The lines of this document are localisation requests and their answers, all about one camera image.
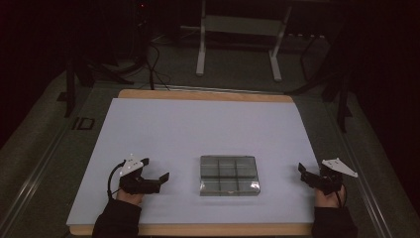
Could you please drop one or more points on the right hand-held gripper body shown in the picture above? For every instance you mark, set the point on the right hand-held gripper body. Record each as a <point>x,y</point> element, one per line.
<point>330,181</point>

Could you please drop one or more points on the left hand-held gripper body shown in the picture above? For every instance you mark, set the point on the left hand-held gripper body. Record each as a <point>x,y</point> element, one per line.
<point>136,185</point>

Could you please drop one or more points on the person's left hand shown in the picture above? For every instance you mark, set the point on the person's left hand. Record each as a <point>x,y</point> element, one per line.
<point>130,198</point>

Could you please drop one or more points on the person's right hand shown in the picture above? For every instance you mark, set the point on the person's right hand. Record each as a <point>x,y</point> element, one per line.
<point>325,201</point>

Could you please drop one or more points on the white table mat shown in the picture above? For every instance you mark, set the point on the white table mat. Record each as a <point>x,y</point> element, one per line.
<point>198,132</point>

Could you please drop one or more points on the clear plastic compartment box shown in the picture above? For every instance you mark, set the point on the clear plastic compartment box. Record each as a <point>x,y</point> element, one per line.
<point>228,176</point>

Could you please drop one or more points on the black metal stand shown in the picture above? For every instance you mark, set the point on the black metal stand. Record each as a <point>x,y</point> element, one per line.
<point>341,99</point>
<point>71,86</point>

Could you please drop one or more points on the wooden table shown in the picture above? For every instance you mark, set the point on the wooden table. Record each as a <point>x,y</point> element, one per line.
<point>204,95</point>

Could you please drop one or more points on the white metal stand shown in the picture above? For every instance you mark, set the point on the white metal stand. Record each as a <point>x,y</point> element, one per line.
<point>242,25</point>

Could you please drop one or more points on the metal floor rail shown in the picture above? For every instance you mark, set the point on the metal floor rail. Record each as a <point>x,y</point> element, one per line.
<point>369,185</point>
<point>31,178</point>

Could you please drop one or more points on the black rectangular floor bracket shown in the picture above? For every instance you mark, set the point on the black rectangular floor bracket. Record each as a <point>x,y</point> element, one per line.
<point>83,123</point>

